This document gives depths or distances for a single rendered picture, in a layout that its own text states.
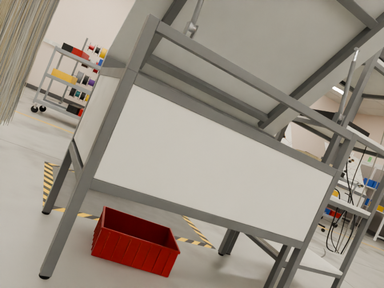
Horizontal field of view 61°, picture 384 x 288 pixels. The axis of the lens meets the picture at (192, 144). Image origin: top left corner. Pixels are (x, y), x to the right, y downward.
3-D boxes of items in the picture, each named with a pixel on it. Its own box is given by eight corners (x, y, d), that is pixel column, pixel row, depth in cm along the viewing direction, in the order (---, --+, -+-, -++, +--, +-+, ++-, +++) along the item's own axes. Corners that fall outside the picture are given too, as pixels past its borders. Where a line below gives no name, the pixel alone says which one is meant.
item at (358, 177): (352, 230, 759) (382, 166, 752) (315, 216, 718) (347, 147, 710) (330, 218, 827) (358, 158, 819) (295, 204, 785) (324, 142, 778)
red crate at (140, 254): (93, 229, 173) (103, 205, 172) (160, 250, 183) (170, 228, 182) (89, 255, 145) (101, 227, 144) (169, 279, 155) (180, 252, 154)
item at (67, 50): (28, 111, 456) (58, 39, 451) (39, 110, 505) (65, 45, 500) (96, 138, 476) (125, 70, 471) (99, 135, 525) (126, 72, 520)
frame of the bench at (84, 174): (41, 210, 168) (101, 67, 164) (221, 253, 221) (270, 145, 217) (38, 279, 114) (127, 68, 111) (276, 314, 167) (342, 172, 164)
